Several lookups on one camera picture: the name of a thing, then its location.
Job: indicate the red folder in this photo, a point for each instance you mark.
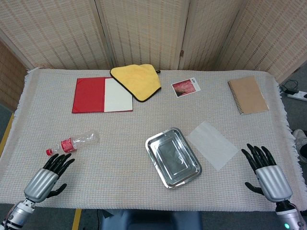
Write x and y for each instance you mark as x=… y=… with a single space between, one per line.
x=88 y=95

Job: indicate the white power strip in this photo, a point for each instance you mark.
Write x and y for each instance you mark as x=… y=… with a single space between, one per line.
x=296 y=95

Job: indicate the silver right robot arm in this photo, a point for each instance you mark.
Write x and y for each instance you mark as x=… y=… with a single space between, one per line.
x=287 y=216

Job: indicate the white paper sheet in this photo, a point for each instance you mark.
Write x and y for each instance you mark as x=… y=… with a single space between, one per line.
x=212 y=145

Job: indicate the white sheet inside folder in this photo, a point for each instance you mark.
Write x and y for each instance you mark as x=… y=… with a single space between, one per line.
x=117 y=97

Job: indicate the brown woven screen panel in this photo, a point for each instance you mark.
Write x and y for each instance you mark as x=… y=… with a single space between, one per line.
x=10 y=79

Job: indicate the black and silver right hand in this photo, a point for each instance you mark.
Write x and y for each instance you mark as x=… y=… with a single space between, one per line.
x=273 y=182

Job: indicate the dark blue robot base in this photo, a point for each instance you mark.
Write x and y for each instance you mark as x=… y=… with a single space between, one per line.
x=151 y=221

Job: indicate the white woven tablecloth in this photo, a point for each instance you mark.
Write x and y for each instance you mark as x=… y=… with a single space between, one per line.
x=115 y=167

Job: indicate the metal screen hinge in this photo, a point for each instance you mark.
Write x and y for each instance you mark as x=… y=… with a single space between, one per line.
x=182 y=53

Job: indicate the brown spiral notebook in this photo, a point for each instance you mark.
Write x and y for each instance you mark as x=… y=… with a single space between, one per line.
x=248 y=94

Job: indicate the black and silver left hand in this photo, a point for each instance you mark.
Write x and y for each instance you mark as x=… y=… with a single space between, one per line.
x=40 y=183

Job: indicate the white shoe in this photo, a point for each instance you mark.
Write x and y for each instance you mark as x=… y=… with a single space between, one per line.
x=301 y=143

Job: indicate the beige woven folding screen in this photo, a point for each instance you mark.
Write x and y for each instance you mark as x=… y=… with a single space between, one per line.
x=144 y=31

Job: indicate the photo card with red picture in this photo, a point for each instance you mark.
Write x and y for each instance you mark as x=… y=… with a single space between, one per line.
x=184 y=88

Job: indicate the yellow cloth with black trim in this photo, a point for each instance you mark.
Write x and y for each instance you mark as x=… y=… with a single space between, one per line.
x=139 y=81

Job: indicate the silver metal tray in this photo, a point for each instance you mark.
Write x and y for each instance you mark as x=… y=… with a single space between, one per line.
x=173 y=157

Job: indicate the clear bottle with red label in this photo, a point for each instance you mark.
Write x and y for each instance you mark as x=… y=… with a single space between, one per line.
x=72 y=143

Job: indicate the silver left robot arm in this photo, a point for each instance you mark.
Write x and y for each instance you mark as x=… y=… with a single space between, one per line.
x=18 y=214

